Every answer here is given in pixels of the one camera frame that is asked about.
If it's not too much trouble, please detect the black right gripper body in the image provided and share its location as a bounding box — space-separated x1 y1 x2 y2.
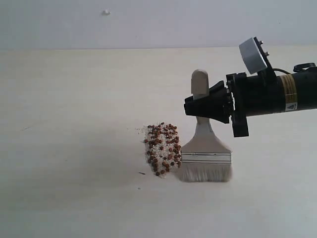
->
226 72 285 137

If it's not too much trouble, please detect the wide white bristle paintbrush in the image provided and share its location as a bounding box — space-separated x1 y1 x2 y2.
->
177 69 234 183

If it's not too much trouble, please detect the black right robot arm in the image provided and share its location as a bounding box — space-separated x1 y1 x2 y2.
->
184 67 317 137

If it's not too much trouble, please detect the brown pellets and rice pile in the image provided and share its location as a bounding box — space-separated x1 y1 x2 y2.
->
135 121 183 179

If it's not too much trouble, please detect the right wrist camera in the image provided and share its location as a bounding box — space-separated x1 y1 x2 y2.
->
238 37 276 84

